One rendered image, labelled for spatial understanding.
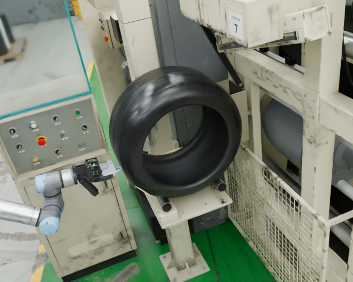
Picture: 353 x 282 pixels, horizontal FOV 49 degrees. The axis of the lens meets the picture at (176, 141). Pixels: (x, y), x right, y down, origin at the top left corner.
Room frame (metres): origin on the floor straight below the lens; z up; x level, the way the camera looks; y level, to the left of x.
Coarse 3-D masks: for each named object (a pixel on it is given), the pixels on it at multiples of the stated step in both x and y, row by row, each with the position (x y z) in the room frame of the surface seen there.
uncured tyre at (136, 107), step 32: (128, 96) 1.49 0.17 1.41; (160, 96) 1.39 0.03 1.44; (192, 96) 1.40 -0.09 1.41; (224, 96) 1.46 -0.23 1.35; (128, 128) 1.35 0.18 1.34; (224, 128) 1.63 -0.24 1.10; (128, 160) 1.33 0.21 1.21; (160, 160) 1.63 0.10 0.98; (192, 160) 1.64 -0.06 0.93; (224, 160) 1.42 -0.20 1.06; (160, 192) 1.34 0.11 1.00; (192, 192) 1.38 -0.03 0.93
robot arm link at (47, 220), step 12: (0, 204) 1.19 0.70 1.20; (12, 204) 1.21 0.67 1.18; (24, 204) 1.23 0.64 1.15; (0, 216) 1.17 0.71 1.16; (12, 216) 1.17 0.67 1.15; (24, 216) 1.18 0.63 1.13; (36, 216) 1.19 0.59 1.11; (48, 216) 1.20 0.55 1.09; (60, 216) 1.23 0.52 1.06; (48, 228) 1.16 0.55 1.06
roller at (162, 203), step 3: (156, 198) 1.43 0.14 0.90; (159, 198) 1.41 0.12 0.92; (162, 198) 1.40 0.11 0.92; (165, 198) 1.40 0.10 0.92; (159, 201) 1.39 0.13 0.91; (162, 201) 1.37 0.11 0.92; (165, 201) 1.37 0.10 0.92; (168, 201) 1.37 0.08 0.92; (162, 204) 1.36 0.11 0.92; (165, 204) 1.35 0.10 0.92; (168, 204) 1.35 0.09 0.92; (162, 207) 1.35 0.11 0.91; (165, 207) 1.35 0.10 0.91; (168, 207) 1.35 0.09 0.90; (165, 210) 1.35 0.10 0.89; (168, 210) 1.35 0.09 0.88
